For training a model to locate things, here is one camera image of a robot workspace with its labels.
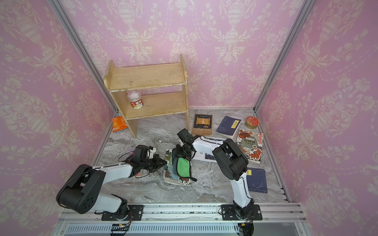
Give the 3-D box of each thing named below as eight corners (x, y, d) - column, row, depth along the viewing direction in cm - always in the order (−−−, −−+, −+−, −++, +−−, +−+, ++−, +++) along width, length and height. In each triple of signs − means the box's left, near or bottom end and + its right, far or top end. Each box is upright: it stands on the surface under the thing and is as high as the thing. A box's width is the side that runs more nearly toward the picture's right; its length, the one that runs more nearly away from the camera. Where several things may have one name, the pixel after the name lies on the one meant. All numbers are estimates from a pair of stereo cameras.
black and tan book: (192, 134, 108) (192, 132, 106) (194, 115, 119) (194, 113, 118) (211, 135, 107) (211, 134, 105) (211, 116, 119) (211, 115, 117)
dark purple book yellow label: (215, 133, 108) (215, 130, 106) (225, 116, 119) (226, 113, 116) (231, 141, 104) (232, 138, 102) (241, 122, 114) (242, 120, 112)
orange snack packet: (114, 132, 109) (112, 129, 105) (113, 121, 115) (111, 118, 112) (127, 128, 111) (125, 124, 108) (125, 118, 118) (123, 114, 114)
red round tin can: (246, 129, 110) (248, 126, 107) (244, 119, 116) (245, 116, 114) (259, 129, 110) (260, 126, 107) (255, 119, 116) (257, 116, 114)
